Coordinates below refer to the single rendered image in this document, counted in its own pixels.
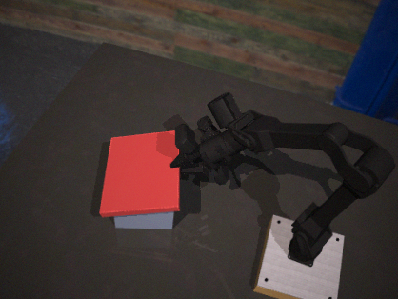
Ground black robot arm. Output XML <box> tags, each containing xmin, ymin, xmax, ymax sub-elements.
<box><xmin>207</xmin><ymin>92</ymin><xmax>395</xmax><ymax>267</ymax></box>

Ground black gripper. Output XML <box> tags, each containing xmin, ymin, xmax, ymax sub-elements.
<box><xmin>170</xmin><ymin>124</ymin><xmax>234</xmax><ymax>186</ymax></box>

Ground red box lid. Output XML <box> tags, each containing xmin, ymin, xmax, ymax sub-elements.
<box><xmin>99</xmin><ymin>130</ymin><xmax>180</xmax><ymax>217</ymax></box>

